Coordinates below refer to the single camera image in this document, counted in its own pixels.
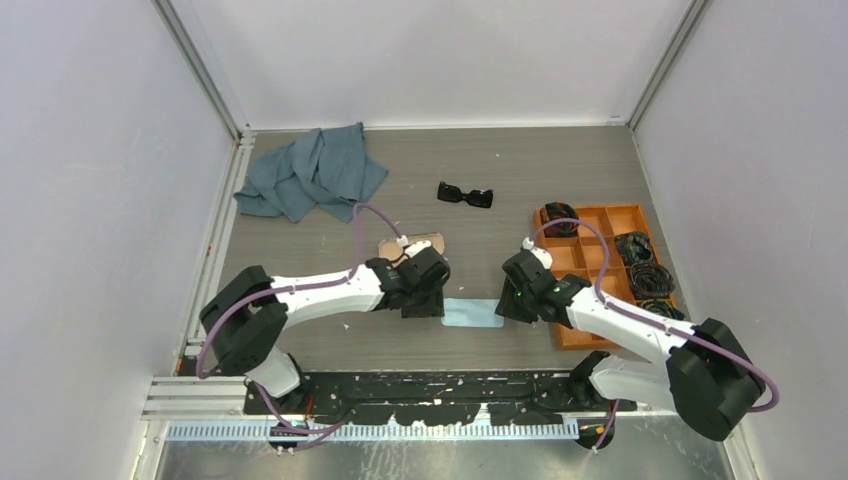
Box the patterned glasses case tan lining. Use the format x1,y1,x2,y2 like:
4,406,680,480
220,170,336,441
378,233,445,265

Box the light blue cleaning cloth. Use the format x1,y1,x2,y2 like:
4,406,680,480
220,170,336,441
441,298,504,328

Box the black sunglasses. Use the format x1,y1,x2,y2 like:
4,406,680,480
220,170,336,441
437,181,494,209

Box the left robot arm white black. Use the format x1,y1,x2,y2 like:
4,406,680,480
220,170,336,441
197,241,450,414

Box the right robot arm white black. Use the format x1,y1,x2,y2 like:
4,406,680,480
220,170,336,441
498,247,768,441

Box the orange compartment tray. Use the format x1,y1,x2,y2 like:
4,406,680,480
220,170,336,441
535,204,678,308

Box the brown black rolled belt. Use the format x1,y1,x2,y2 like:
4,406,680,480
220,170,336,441
541,202,579,238

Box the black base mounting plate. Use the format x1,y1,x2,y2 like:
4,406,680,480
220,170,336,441
273,370,609,426

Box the camouflage rolled belt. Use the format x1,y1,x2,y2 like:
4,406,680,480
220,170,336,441
614,231,657,266

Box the dark braided rolled belt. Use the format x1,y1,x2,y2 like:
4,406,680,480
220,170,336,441
629,261,676,300

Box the blue yellow rolled belt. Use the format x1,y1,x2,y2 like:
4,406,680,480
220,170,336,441
637,298,687,321

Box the crumpled grey-blue cloth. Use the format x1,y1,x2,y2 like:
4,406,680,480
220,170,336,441
234,123,389,223

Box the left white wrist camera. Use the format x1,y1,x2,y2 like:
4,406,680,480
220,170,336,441
396,236,433,260

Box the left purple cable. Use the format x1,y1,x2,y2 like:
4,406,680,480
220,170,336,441
195,202,409,380

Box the purple cable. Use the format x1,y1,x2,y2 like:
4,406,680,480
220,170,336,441
526,217,781,413
195,202,409,380

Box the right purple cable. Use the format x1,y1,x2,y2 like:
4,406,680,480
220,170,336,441
526,217,781,413

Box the white slotted cable duct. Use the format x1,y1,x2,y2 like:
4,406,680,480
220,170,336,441
165,419,579,442

